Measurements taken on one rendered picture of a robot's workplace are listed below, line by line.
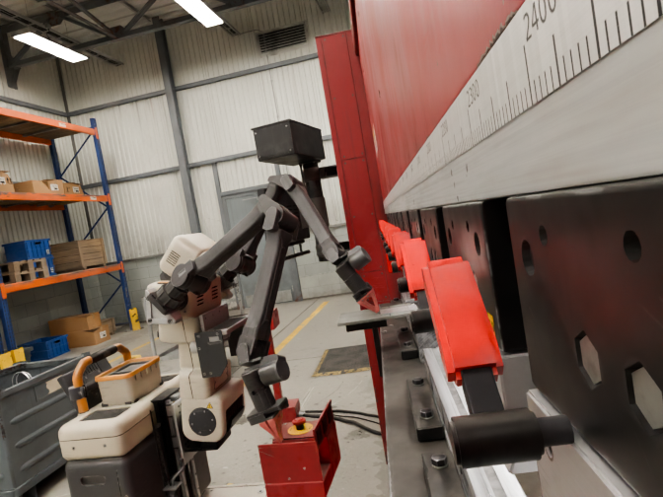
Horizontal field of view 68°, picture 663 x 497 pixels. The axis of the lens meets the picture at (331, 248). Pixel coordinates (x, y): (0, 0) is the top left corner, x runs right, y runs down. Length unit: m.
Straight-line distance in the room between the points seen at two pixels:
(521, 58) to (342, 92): 2.48
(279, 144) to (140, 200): 7.64
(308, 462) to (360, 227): 1.50
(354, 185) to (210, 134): 7.29
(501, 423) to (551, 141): 0.10
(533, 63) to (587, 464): 0.13
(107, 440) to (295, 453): 0.77
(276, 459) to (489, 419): 1.20
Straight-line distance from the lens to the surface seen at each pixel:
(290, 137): 2.79
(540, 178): 0.19
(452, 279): 0.23
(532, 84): 0.19
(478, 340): 0.21
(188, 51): 10.19
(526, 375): 0.30
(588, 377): 0.18
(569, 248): 0.17
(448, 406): 0.98
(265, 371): 1.30
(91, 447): 1.94
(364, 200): 2.58
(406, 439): 1.10
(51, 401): 3.73
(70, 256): 9.39
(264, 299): 1.35
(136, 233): 10.39
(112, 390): 2.03
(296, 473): 1.37
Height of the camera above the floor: 1.34
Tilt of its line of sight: 3 degrees down
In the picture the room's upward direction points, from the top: 10 degrees counter-clockwise
